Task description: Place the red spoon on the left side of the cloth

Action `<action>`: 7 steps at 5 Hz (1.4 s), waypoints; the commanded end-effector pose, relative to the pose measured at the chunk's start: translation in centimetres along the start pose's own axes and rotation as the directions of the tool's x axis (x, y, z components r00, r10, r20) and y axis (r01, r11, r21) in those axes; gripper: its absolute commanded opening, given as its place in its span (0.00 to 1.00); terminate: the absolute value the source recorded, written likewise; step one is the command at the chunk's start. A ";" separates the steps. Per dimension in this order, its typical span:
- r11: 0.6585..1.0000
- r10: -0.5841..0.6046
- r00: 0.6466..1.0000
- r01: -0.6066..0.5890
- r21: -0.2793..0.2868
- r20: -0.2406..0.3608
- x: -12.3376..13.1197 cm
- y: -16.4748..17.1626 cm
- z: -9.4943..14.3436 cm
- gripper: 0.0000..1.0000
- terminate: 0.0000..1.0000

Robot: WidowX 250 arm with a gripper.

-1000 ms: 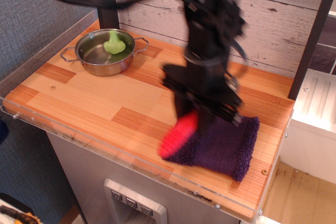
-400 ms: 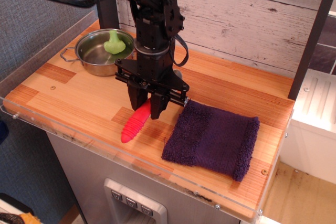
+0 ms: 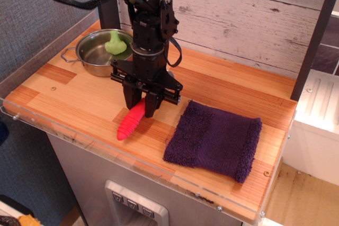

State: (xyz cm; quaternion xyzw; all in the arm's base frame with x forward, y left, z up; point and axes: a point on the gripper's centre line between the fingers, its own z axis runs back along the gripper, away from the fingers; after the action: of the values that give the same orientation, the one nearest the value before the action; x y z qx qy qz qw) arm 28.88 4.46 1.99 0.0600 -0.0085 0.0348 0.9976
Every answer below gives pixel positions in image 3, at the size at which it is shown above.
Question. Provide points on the orange object bottom left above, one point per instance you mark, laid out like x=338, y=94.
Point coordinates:
x=28, y=220

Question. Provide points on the small steel pot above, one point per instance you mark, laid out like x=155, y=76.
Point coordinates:
x=91, y=52

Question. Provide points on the clear acrylic table guard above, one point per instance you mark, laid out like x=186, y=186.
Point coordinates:
x=93, y=123

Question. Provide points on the white toy sink unit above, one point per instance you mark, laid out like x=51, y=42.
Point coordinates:
x=312, y=144

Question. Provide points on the grey toy fridge cabinet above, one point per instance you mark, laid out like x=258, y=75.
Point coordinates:
x=110, y=193

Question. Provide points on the purple terry cloth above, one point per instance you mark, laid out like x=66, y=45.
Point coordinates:
x=215, y=140

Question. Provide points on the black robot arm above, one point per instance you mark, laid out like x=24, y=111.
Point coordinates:
x=153, y=24

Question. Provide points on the green toy vegetable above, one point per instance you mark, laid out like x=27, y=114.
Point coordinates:
x=115, y=46

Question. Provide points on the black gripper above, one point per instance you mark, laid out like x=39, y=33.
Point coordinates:
x=146, y=74

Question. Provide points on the dark vertical frame post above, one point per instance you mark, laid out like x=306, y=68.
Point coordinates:
x=315, y=41

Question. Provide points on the red handled metal spoon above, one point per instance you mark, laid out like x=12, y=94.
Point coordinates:
x=131, y=120

